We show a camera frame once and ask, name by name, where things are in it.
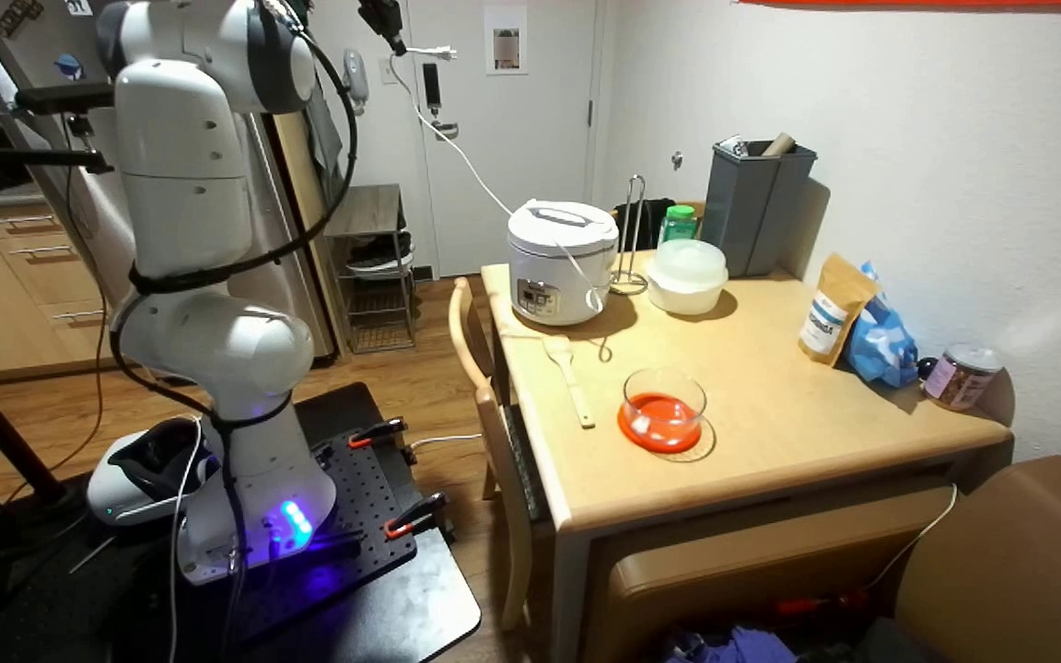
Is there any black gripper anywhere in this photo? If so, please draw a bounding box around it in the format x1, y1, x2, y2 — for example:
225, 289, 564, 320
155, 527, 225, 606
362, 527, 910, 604
354, 0, 413, 57

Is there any white cooker power cable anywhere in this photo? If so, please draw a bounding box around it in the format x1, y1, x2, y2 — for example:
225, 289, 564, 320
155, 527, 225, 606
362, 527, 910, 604
378, 46, 620, 369

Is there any white rice cooker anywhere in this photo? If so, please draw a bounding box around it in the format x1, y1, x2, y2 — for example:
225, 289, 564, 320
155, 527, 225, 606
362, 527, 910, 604
506, 193, 623, 332

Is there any paper photo on door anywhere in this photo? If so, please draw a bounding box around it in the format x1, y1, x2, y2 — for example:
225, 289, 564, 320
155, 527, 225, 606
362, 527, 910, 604
481, 13, 528, 79

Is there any small wooden shelf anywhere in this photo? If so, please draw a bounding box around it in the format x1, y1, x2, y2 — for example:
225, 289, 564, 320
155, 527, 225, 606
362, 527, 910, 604
319, 179, 420, 352

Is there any metal paper towel holder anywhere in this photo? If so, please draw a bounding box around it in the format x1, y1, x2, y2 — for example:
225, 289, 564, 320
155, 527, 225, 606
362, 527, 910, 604
609, 169, 655, 298

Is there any stainless steel refrigerator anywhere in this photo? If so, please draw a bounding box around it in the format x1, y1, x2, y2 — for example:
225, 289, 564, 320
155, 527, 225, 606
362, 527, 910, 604
0, 0, 340, 369

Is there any green lid jar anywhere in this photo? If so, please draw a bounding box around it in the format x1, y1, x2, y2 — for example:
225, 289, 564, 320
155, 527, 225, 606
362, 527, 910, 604
655, 203, 699, 251

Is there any white lidded plastic container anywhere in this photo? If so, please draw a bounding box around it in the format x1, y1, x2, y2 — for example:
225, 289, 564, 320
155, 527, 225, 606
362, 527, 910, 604
645, 235, 734, 320

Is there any orange black clamp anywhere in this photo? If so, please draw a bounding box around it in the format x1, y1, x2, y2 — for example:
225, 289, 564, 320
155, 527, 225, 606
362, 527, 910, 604
343, 414, 413, 456
383, 487, 458, 546

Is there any wooden slat chair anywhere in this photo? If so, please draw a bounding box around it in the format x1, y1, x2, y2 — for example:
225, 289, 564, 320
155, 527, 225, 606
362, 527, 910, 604
446, 271, 554, 637

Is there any wooden cabinet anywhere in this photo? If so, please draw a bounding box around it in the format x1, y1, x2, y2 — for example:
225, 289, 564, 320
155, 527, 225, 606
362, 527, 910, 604
0, 212, 129, 383

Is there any glass bowl with orange lid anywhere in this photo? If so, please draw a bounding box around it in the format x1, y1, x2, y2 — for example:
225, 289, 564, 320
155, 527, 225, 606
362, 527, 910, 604
616, 363, 716, 456

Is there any white black helmet device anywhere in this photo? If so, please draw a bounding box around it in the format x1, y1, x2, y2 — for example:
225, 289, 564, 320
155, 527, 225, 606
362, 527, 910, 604
85, 421, 211, 529

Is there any brown paper pouch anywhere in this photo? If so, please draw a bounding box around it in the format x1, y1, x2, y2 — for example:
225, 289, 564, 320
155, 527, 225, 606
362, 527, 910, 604
797, 251, 882, 369

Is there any blue plastic bag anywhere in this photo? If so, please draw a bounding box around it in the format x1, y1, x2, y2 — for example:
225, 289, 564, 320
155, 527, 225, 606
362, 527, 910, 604
844, 257, 923, 394

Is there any pink jar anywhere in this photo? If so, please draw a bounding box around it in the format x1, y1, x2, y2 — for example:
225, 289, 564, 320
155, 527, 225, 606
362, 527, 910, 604
917, 342, 1008, 414

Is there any purple cloth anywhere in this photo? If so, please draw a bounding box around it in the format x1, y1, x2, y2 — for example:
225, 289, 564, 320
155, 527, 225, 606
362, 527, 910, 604
662, 622, 801, 663

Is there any white wall phone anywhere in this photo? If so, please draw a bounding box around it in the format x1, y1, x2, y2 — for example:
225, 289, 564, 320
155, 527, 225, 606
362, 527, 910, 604
343, 46, 375, 121

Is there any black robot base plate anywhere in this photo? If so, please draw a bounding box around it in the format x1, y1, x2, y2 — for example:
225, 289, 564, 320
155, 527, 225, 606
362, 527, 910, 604
0, 380, 486, 663

